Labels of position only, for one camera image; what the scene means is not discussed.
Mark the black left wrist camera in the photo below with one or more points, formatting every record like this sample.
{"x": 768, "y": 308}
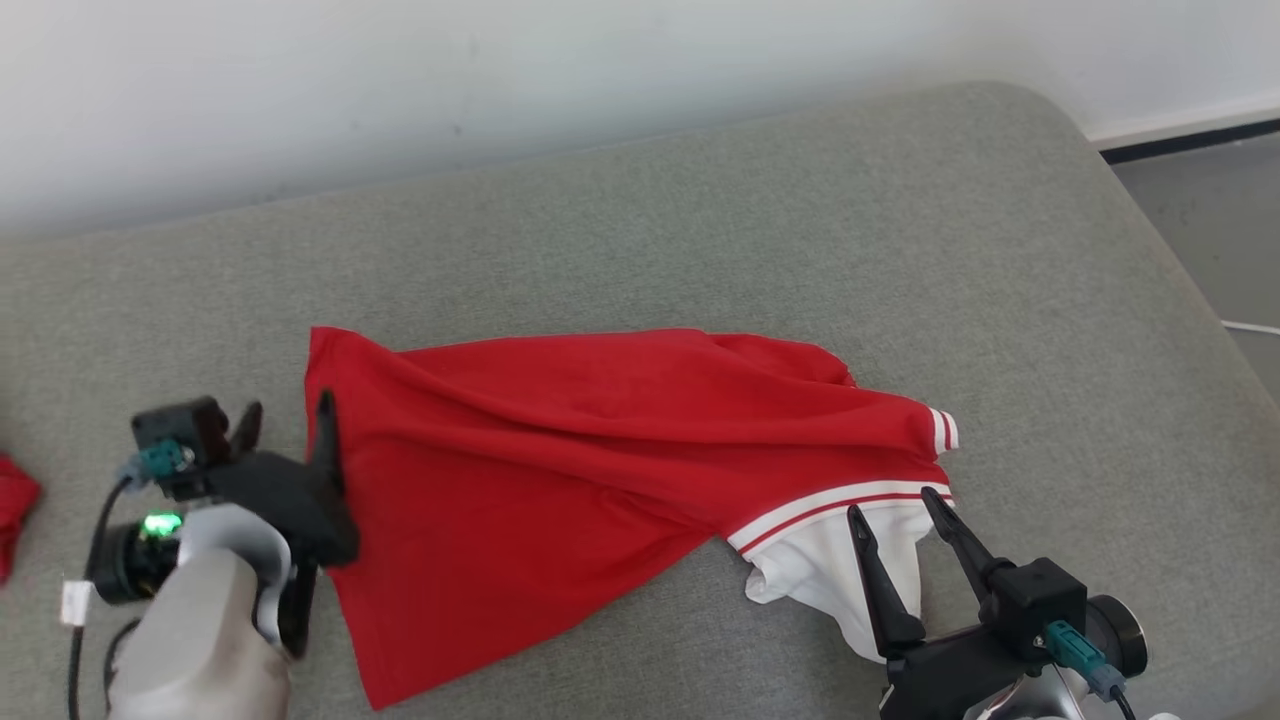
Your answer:
{"x": 185, "y": 425}

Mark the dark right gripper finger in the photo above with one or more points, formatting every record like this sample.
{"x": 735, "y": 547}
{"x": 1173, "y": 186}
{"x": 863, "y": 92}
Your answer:
{"x": 960, "y": 535}
{"x": 885, "y": 590}

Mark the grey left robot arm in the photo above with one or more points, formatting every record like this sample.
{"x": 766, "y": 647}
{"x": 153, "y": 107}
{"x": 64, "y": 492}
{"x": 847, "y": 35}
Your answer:
{"x": 190, "y": 640}

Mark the red basketball jersey white trim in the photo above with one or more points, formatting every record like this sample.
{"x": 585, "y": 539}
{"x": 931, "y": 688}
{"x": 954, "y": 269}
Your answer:
{"x": 520, "y": 470}

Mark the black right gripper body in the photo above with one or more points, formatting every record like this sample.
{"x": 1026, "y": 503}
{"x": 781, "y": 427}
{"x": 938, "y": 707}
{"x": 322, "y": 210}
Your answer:
{"x": 950, "y": 680}

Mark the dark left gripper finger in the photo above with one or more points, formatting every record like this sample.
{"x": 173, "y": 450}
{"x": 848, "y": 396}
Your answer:
{"x": 248, "y": 430}
{"x": 326, "y": 450}

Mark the red shorts white stripe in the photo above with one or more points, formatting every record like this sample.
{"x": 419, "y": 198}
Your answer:
{"x": 15, "y": 500}

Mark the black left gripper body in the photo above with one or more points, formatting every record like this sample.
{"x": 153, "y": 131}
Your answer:
{"x": 285, "y": 510}

